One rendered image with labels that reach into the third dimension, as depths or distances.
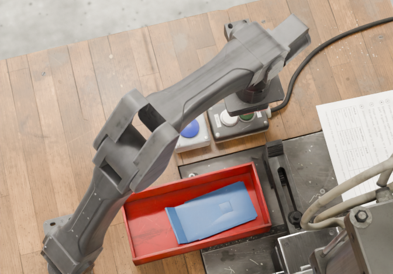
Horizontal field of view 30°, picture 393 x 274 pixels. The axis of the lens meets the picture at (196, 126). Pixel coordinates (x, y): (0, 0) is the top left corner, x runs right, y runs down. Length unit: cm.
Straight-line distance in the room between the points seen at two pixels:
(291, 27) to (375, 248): 51
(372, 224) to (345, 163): 66
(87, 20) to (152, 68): 110
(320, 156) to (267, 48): 38
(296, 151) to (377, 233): 67
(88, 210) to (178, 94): 23
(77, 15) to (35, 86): 110
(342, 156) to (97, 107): 48
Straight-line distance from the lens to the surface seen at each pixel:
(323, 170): 139
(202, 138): 136
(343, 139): 141
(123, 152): 101
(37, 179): 140
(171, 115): 98
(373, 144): 142
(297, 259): 121
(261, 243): 135
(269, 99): 125
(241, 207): 135
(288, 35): 116
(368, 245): 74
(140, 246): 134
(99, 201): 108
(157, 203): 135
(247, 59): 106
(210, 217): 134
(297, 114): 142
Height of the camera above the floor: 222
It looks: 71 degrees down
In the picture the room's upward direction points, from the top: 1 degrees counter-clockwise
